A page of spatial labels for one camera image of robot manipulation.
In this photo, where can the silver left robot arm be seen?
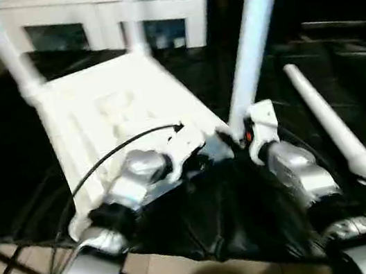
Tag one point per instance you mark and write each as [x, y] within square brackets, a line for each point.
[117, 204]

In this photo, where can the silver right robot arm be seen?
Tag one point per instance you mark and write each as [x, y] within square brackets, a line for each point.
[311, 186]

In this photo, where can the black work mat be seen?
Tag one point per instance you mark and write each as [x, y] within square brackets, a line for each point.
[3, 153]

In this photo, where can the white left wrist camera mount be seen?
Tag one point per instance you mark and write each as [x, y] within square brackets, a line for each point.
[183, 147]

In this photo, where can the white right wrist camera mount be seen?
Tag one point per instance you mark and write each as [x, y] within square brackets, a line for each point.
[262, 127]

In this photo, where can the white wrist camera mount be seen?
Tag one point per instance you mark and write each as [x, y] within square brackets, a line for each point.
[262, 127]
[183, 147]

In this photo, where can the white cabinet with glass doors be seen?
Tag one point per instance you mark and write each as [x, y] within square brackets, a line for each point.
[79, 17]

